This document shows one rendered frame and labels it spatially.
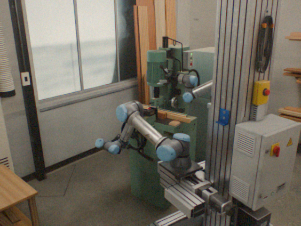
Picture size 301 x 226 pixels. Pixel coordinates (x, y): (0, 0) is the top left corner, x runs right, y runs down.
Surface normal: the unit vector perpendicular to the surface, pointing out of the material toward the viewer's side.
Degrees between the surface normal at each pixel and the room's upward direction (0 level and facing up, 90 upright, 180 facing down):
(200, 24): 90
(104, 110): 90
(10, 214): 1
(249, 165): 90
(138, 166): 90
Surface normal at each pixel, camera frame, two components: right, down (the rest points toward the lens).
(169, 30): 0.75, 0.16
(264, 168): 0.55, 0.28
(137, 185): -0.61, 0.27
